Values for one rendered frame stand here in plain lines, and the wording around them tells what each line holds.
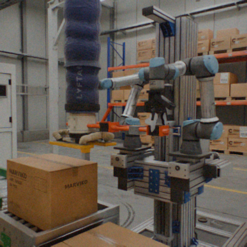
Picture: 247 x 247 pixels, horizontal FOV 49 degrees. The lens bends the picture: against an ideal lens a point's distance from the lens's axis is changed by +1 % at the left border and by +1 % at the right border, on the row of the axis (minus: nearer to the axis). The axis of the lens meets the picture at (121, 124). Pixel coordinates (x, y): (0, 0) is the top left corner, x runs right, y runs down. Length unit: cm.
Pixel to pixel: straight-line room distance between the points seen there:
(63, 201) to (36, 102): 1050
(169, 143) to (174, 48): 72
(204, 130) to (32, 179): 119
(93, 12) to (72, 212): 129
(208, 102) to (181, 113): 38
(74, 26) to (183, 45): 84
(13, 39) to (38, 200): 1041
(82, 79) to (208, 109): 80
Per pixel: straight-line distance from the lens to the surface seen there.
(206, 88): 177
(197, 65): 176
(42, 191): 188
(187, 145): 189
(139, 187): 213
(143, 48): 1020
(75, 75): 169
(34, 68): 1234
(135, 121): 213
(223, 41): 901
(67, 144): 167
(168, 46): 222
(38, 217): 198
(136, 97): 231
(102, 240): 180
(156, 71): 135
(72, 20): 177
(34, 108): 1217
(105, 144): 169
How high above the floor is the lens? 134
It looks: 3 degrees down
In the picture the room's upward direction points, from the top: straight up
